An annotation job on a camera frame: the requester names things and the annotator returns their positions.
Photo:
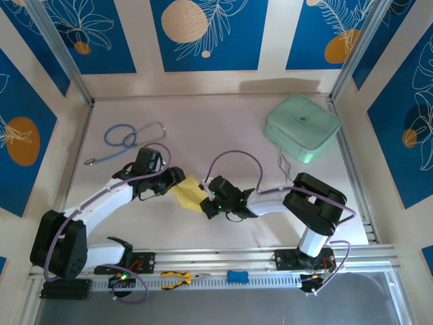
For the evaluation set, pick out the yellow square paper sheet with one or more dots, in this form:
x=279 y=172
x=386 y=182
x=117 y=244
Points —
x=189 y=194

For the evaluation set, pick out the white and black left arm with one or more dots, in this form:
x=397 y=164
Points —
x=101 y=203

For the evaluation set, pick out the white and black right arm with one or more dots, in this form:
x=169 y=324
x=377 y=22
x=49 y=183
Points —
x=314 y=203

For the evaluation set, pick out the blue stethoscope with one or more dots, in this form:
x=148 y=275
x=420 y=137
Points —
x=116 y=137

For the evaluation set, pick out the metal crucible tongs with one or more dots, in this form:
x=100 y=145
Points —
x=285 y=166

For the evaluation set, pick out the blue bone-shaped block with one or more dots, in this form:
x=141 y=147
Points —
x=237 y=276

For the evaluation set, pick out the mint green zip case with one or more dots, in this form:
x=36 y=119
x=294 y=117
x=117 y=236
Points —
x=301 y=127

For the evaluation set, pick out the black controller board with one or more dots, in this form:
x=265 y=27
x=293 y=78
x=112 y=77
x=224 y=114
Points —
x=120 y=281
x=314 y=281

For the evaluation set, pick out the black stacked bars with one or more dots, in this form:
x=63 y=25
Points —
x=66 y=288

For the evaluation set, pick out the aluminium frame rail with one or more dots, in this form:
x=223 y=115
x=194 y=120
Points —
x=209 y=259

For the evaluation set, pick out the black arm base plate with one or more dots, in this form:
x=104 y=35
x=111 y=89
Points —
x=145 y=262
x=284 y=260

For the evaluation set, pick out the aluminium corner post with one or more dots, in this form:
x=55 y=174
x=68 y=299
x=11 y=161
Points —
x=61 y=54
x=358 y=50

